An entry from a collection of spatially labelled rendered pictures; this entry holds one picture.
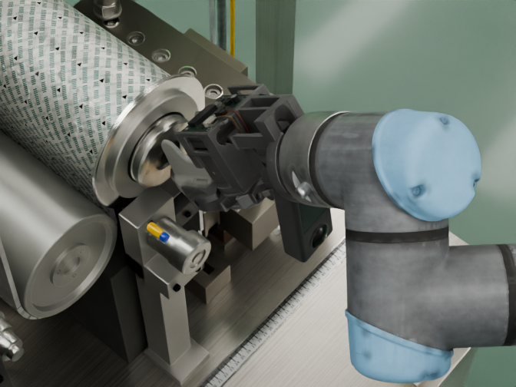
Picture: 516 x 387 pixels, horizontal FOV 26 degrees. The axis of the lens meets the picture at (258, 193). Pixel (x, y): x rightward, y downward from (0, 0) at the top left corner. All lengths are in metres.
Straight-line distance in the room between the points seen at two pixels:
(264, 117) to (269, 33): 1.42
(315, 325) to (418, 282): 0.57
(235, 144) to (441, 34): 1.98
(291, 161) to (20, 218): 0.31
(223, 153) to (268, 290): 0.48
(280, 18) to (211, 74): 0.86
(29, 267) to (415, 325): 0.39
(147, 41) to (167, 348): 0.40
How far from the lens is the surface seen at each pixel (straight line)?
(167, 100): 1.03
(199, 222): 1.26
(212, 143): 0.91
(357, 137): 0.80
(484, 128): 2.70
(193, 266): 1.08
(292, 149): 0.85
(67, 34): 1.08
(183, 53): 1.43
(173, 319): 1.24
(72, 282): 1.12
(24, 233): 1.05
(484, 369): 2.37
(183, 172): 1.02
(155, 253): 1.12
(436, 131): 0.77
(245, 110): 0.91
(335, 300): 1.37
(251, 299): 1.37
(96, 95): 1.03
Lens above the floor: 2.10
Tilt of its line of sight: 56 degrees down
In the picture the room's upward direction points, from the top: straight up
